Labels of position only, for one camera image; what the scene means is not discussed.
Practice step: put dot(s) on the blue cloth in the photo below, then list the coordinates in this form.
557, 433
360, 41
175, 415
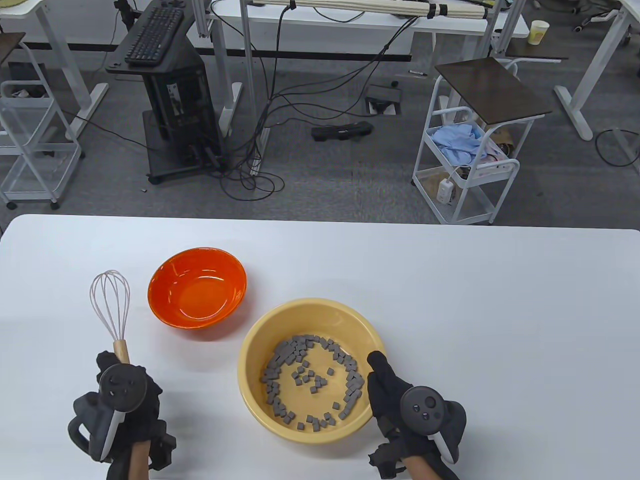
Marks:
457, 142

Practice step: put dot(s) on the black keyboard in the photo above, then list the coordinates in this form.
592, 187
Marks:
152, 35

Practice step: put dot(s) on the pile of grey toy blocks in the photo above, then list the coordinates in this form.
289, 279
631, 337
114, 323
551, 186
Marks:
295, 346

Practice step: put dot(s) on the black power strip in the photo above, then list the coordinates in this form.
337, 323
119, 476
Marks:
342, 131

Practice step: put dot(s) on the orange plastic bowl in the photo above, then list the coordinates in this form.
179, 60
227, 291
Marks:
200, 300

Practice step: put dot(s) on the person's left hand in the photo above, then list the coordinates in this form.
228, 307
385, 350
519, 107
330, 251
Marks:
150, 410

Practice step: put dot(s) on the person's right forearm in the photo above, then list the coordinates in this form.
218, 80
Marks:
422, 470

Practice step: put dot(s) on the white desk with angled leg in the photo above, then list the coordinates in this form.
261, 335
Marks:
87, 107

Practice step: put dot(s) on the floor socket box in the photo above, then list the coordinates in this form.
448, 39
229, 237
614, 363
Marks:
384, 95

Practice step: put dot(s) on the white desk with long foot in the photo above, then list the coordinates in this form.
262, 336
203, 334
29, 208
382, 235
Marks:
575, 112

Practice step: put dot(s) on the paper cup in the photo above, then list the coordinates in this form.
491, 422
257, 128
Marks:
538, 34

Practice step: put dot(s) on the white cart with brown top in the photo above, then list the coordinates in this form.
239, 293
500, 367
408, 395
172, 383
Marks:
492, 90

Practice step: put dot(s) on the dark brown side table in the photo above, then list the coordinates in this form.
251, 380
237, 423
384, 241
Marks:
10, 47

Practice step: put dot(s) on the yellow plastic basin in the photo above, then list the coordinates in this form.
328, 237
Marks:
310, 315

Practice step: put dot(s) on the white mesh rolling cart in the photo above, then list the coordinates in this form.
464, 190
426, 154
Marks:
50, 150

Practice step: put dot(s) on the person's right hand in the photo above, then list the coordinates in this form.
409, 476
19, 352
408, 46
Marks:
385, 395

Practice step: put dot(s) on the black grey hand controller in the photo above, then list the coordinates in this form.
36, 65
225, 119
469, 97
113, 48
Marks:
120, 387
422, 407

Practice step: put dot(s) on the person's left forearm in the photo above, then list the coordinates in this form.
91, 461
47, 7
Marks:
139, 462

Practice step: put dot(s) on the black computer cart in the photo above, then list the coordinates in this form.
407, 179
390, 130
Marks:
175, 100

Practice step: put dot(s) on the white desk with metal legs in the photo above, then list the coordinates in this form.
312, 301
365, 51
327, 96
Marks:
450, 26

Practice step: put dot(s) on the office chair base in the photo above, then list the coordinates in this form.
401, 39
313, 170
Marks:
592, 19

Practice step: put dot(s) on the white power adapter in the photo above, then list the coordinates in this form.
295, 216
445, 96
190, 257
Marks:
445, 191

